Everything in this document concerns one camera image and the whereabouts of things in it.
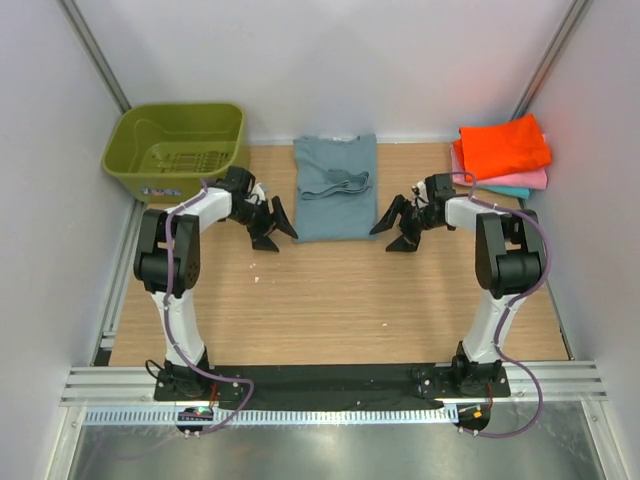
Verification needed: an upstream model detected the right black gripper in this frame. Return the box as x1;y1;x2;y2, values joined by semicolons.
371;194;443;252

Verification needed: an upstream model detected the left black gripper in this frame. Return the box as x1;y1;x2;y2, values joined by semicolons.
229;195;297;251

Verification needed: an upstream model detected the grey-blue t shirt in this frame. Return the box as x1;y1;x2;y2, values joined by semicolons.
294;134;378;243

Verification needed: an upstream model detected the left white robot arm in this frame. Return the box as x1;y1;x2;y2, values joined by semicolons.
133;167;298;400

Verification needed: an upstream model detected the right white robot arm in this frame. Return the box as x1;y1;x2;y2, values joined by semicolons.
371;173;550;398

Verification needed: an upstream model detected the orange folded t shirt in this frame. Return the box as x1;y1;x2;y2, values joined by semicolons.
453;113;552;180

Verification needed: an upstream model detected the teal folded t shirt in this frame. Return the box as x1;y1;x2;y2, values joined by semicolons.
479;185;531;200

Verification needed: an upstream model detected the olive green plastic basket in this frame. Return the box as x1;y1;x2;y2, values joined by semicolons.
102;103;250;204

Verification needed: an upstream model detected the pink folded t shirt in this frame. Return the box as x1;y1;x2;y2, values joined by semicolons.
450;140;548;190

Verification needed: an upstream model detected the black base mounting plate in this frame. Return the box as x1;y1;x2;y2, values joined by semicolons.
154;363;511;412

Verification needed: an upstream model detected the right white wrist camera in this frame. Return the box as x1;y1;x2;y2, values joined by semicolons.
411;181;429;208

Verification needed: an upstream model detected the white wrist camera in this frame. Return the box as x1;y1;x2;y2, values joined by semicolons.
247;183;267;205
411;181;429;208

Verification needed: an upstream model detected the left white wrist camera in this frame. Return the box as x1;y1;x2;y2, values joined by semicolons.
247;183;267;205

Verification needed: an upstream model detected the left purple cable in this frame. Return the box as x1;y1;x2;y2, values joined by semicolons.
164;179;256;437

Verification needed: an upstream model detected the white slotted cable duct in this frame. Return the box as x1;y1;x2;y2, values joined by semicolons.
84;405;458;427

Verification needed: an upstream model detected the aluminium frame rail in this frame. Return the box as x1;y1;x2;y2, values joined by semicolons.
61;361;606;411

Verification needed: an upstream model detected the left corner aluminium post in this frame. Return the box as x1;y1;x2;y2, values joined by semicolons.
58;0;131;114

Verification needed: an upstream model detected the corner aluminium post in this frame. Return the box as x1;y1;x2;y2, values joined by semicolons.
58;0;131;114
511;0;593;120

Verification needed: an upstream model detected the right corner aluminium post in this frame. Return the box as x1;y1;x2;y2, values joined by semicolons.
511;0;593;120

